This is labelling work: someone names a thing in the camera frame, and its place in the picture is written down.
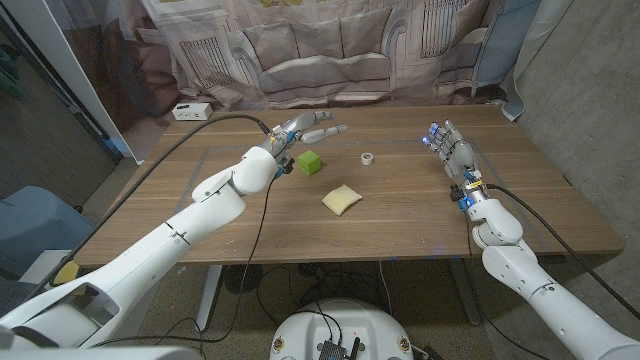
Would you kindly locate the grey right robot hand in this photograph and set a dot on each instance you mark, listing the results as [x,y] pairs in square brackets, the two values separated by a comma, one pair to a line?
[460,155]

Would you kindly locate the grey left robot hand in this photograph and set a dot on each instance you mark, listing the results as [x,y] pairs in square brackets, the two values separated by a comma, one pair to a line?
[295,131]

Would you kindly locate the yellow sponge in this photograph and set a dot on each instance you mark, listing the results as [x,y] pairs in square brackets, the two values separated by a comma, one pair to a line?
[341,200]

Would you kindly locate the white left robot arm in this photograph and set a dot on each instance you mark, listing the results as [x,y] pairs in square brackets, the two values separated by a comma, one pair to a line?
[150,250]

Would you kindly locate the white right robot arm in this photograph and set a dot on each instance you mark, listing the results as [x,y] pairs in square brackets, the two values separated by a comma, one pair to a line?
[550,295]

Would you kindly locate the green block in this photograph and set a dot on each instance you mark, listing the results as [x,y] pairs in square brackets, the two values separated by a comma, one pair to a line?
[309,162]

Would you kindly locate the white tape roll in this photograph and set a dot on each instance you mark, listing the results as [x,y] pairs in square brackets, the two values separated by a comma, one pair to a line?
[363,160]

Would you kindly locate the printed sofa backdrop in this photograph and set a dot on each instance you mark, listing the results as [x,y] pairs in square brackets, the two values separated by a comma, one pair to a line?
[320,50]

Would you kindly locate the white power strip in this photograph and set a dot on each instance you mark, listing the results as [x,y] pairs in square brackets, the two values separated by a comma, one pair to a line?
[192,112]

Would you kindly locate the grey table leg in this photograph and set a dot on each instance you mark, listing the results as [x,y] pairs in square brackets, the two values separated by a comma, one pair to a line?
[462,290]

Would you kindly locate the pale grey curtain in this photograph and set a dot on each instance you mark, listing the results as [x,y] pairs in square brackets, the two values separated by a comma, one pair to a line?
[535,35]

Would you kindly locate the round black floor fan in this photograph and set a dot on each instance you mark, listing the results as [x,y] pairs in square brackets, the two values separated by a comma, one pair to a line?
[242,279]

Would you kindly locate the white table leg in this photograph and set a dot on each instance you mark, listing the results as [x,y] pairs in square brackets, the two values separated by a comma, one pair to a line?
[210,295]

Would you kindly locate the white robot torso base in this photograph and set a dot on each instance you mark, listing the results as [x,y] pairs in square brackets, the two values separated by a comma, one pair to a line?
[360,320]

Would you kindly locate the black electronics module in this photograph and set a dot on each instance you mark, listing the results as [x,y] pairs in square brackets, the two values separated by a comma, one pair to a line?
[330,350]

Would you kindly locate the white pillar panel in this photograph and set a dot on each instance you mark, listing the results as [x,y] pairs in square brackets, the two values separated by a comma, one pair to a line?
[60,50]

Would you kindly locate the yellow floor pad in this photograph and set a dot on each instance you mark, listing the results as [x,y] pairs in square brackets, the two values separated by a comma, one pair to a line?
[66,273]

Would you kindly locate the blue upholstered seat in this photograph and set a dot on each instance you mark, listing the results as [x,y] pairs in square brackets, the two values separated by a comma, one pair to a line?
[35,225]

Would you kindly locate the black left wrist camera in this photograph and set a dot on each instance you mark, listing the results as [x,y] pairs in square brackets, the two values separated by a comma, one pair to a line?
[286,167]

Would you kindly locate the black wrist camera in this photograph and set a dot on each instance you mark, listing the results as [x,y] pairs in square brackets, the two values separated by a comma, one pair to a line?
[457,196]
[286,167]

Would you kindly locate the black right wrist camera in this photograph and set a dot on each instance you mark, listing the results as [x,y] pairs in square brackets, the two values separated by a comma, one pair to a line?
[457,196]

